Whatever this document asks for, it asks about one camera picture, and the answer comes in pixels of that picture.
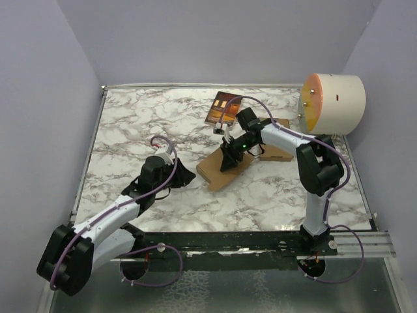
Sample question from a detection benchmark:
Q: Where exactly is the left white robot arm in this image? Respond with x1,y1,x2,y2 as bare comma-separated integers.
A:
36,156,195,296

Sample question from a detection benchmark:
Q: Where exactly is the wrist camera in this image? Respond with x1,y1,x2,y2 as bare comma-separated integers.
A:
154,145,173,165
213,123,231,142

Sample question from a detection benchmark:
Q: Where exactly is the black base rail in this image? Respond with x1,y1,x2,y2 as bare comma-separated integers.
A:
65,224,346,271

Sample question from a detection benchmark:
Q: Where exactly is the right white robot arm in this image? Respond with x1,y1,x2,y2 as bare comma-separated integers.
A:
214,108,345,255

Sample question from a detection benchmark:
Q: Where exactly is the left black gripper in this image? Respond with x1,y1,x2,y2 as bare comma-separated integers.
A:
153,158,195,194

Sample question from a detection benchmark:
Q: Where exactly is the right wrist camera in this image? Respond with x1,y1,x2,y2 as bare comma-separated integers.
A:
213,123,231,142

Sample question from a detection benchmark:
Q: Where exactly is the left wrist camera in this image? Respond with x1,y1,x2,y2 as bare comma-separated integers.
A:
154,145,173,165

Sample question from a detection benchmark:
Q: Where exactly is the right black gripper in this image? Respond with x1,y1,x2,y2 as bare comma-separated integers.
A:
220,134,257,173

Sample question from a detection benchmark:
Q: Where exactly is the round pastel drawer cabinet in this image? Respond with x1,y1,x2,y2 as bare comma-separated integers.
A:
298,73,366,136

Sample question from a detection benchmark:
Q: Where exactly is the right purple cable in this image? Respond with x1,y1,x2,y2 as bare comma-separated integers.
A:
216,96,365,283

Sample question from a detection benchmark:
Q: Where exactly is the dark paperback book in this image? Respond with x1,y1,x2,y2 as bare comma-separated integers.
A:
205,91,242,127

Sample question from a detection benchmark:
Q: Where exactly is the folded brown cardboard box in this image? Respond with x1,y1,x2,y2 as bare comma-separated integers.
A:
260,118,296,161

